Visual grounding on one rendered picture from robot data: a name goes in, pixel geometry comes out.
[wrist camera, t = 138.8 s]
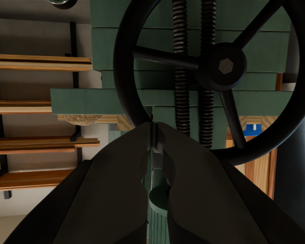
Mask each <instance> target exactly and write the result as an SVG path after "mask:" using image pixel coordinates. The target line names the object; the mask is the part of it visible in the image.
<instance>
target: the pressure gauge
mask: <svg viewBox="0 0 305 244"><path fill-rule="evenodd" d="M47 1H48V2H50V3H51V4H52V5H53V6H55V7H56V8H59V9H63V10H66V9H70V8H72V7H73V6H74V5H75V4H76V2H77V0H47Z"/></svg>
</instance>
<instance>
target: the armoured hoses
mask: <svg viewBox="0 0 305 244"><path fill-rule="evenodd" d="M171 1H172V4H171V5H172V6H173V7H172V11H173V12H172V15H173V17H172V19H173V21H172V23H173V26H172V27H173V28H174V29H173V32H174V34H173V36H174V38H173V41H174V42H173V44H174V47H173V48H174V49H175V50H174V51H173V52H174V53H176V54H182V55H188V53H187V52H188V49H187V48H188V45H187V43H188V41H187V38H188V37H187V34H188V33H187V32H186V31H187V30H188V28H187V23H186V22H187V19H186V18H187V14H186V13H187V10H186V8H187V6H186V4H187V1H186V0H171ZM201 2H202V4H201V6H202V8H201V11H202V12H201V15H202V17H201V20H202V21H201V24H202V25H201V26H200V27H201V28H202V29H201V33H202V34H201V39H200V40H201V41H202V42H201V43H200V44H201V47H200V48H201V51H200V52H201V53H203V52H204V51H206V50H207V49H209V48H210V47H212V46H214V44H215V43H216V42H215V39H216V38H215V35H216V33H215V31H216V28H215V27H216V24H215V22H216V19H215V18H216V15H215V14H216V8H217V7H216V4H217V2H216V0H201ZM174 68H175V71H174V72H175V80H176V82H175V84H176V86H175V88H176V90H175V91H176V93H175V95H176V97H175V98H176V99H177V100H176V103H177V104H176V106H177V107H176V109H177V111H176V113H177V115H176V116H177V119H176V120H177V124H178V125H177V127H178V128H177V130H178V131H180V132H182V133H183V134H185V135H187V136H189V137H190V128H189V127H190V125H189V123H190V121H189V120H190V118H189V116H190V115H189V113H190V111H189V109H190V107H189V105H190V104H189V100H188V99H189V96H188V95H189V92H188V91H189V89H188V87H189V85H188V83H189V81H188V79H189V77H188V75H189V74H188V71H189V70H188V69H186V68H182V67H178V66H175V67H174ZM200 88H201V89H200V92H201V93H200V96H201V97H200V99H201V100H200V101H199V102H200V106H201V107H200V108H199V109H200V115H199V116H200V119H199V120H200V122H199V123H200V125H199V127H200V129H199V130H200V132H199V133H200V135H199V137H200V138H199V140H200V142H199V143H200V144H201V145H203V146H204V147H205V148H207V149H210V150H212V149H213V148H212V140H213V139H212V137H213V136H212V134H213V132H212V131H213V129H212V127H213V125H212V124H213V122H212V120H213V118H212V117H213V109H214V108H213V105H214V104H213V102H214V100H213V99H214V97H213V95H214V93H213V91H214V90H208V89H205V88H203V87H202V86H200Z"/></svg>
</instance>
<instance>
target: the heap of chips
mask: <svg viewBox="0 0 305 244"><path fill-rule="evenodd" d="M63 116H64V118H65V120H66V121H67V122H69V123H72V124H74V125H90V124H93V123H95V122H96V121H97V120H98V119H100V118H101V117H102V115H63Z"/></svg>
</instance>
